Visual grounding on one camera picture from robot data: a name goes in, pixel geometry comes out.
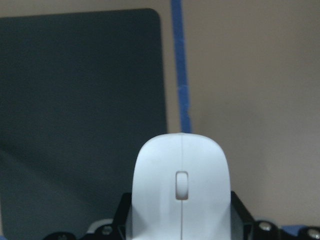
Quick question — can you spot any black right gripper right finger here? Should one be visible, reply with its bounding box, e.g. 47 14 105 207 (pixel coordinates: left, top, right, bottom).
231 191 255 240

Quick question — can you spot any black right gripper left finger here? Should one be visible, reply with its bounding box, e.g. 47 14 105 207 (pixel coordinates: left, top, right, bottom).
111 192 132 240

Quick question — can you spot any white computer mouse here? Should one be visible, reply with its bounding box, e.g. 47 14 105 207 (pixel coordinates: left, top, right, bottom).
126 133 232 240

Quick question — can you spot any black mousepad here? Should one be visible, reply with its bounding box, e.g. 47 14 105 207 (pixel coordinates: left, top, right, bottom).
0 8 167 240

